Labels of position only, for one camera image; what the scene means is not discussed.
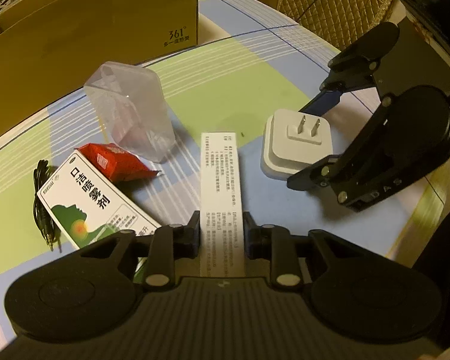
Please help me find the red snack packet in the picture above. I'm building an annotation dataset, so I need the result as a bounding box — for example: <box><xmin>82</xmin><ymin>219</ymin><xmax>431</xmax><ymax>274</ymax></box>
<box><xmin>78</xmin><ymin>143</ymin><xmax>159</xmax><ymax>184</ymax></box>

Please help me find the quilted beige chair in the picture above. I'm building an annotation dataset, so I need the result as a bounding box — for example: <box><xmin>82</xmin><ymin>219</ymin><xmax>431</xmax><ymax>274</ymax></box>
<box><xmin>279</xmin><ymin>0</ymin><xmax>394</xmax><ymax>50</ymax></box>

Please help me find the black audio cable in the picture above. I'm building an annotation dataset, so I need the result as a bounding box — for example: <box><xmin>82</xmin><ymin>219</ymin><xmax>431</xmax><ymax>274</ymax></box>
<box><xmin>32</xmin><ymin>159</ymin><xmax>63</xmax><ymax>253</ymax></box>

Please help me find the green white spray box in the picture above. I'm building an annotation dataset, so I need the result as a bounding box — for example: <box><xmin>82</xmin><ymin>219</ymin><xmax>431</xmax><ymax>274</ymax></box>
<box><xmin>37</xmin><ymin>150</ymin><xmax>160</xmax><ymax>249</ymax></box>

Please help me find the clear plastic container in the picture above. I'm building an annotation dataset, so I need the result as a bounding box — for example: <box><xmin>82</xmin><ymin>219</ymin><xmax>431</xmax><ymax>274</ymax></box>
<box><xmin>83</xmin><ymin>61</ymin><xmax>176</xmax><ymax>164</ymax></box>

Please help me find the brown cardboard box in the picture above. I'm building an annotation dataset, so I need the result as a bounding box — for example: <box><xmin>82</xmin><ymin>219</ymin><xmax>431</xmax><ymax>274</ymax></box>
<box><xmin>0</xmin><ymin>0</ymin><xmax>198</xmax><ymax>136</ymax></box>

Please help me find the white power adapter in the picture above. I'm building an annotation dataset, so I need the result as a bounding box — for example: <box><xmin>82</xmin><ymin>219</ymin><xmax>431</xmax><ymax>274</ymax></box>
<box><xmin>261</xmin><ymin>109</ymin><xmax>332</xmax><ymax>180</ymax></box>

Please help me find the narrow white medicine box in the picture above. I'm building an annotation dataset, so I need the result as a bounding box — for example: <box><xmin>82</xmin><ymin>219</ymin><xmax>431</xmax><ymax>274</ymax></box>
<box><xmin>200</xmin><ymin>133</ymin><xmax>245</xmax><ymax>278</ymax></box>

